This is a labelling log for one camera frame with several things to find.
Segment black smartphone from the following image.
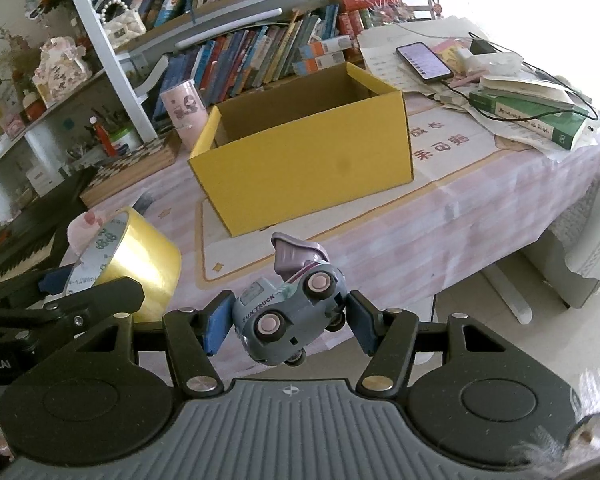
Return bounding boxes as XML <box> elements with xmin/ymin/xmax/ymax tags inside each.
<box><xmin>396</xmin><ymin>41</ymin><xmax>455</xmax><ymax>85</ymax></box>

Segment black cable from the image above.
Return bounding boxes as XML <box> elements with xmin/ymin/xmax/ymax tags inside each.
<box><xmin>440</xmin><ymin>35</ymin><xmax>600</xmax><ymax>123</ymax></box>

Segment yellow packing tape roll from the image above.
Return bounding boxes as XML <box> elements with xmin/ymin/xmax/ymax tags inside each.
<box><xmin>62</xmin><ymin>206</ymin><xmax>182</xmax><ymax>323</ymax></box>

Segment white quilted pearl handbag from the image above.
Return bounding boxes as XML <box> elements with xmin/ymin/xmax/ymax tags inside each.
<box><xmin>100</xmin><ymin>0</ymin><xmax>147</xmax><ymax>43</ymax></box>

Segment pink plush pig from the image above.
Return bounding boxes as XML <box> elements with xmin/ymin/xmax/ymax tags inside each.
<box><xmin>67</xmin><ymin>209</ymin><xmax>131</xmax><ymax>256</ymax></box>

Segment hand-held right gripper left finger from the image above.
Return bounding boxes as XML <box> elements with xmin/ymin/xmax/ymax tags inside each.
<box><xmin>65</xmin><ymin>290</ymin><xmax>236</xmax><ymax>396</ymax></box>

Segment white jar green lid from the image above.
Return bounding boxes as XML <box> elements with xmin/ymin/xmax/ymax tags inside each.
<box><xmin>109</xmin><ymin>127</ymin><xmax>143</xmax><ymax>156</ymax></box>

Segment grey armchair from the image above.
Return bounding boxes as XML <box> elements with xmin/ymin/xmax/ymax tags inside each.
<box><xmin>522</xmin><ymin>170</ymin><xmax>600</xmax><ymax>311</ymax></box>

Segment stack of red books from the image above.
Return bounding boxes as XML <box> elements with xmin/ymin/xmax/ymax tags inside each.
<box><xmin>337</xmin><ymin>0</ymin><xmax>416</xmax><ymax>31</ymax></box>

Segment black electronic keyboard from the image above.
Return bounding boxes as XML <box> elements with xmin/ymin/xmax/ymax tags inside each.
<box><xmin>0</xmin><ymin>167</ymin><xmax>98</xmax><ymax>291</ymax></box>

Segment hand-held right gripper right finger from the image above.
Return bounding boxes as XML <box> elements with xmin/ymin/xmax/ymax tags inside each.
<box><xmin>345</xmin><ymin>290</ymin><xmax>518</xmax><ymax>401</ymax></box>

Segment red round bottle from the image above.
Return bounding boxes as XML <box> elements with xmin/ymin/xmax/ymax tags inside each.
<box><xmin>22</xmin><ymin>89</ymin><xmax>47</xmax><ymax>122</ymax></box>

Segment pink printed cup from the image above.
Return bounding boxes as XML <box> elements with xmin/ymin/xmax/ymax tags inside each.
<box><xmin>159</xmin><ymin>80</ymin><xmax>211</xmax><ymax>151</ymax></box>

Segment fluffy grey cloth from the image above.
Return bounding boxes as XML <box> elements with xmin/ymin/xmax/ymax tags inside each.
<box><xmin>515</xmin><ymin>410</ymin><xmax>600</xmax><ymax>480</ymax></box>

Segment pink checked tablecloth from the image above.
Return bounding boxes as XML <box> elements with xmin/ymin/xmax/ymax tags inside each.
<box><xmin>80</xmin><ymin>75</ymin><xmax>600</xmax><ymax>376</ymax></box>

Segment white-framed wooden bookshelf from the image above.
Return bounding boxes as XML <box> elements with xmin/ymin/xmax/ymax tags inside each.
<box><xmin>0</xmin><ymin>0</ymin><xmax>446</xmax><ymax>226</ymax></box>

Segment yellow cardboard box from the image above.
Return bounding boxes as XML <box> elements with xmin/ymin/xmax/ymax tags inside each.
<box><xmin>187</xmin><ymin>61</ymin><xmax>415</xmax><ymax>238</ymax></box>

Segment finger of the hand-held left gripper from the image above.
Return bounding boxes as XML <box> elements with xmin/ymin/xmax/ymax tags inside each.
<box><xmin>0</xmin><ymin>276</ymin><xmax>146</xmax><ymax>346</ymax></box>
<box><xmin>0</xmin><ymin>265</ymin><xmax>76</xmax><ymax>311</ymax></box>

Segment thick green book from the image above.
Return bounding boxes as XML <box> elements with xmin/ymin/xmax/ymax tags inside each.
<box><xmin>469</xmin><ymin>87</ymin><xmax>600</xmax><ymax>152</ymax></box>

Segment white lace cover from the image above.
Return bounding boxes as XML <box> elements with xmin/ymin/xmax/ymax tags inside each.
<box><xmin>550</xmin><ymin>160</ymin><xmax>600</xmax><ymax>281</ymax></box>

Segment open white book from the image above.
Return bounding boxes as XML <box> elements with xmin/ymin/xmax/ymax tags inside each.
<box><xmin>480</xmin><ymin>74</ymin><xmax>578</xmax><ymax>106</ymax></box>

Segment pile of printed papers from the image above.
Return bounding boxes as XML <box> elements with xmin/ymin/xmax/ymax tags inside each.
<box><xmin>357</xmin><ymin>15</ymin><xmax>486</xmax><ymax>96</ymax></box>

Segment grey-blue toy car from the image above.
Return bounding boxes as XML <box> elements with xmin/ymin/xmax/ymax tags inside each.
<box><xmin>231</xmin><ymin>232</ymin><xmax>351</xmax><ymax>367</ymax></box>

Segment wooden chessboard box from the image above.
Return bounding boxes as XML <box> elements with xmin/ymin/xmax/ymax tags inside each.
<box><xmin>80</xmin><ymin>139</ymin><xmax>177</xmax><ymax>208</ymax></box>

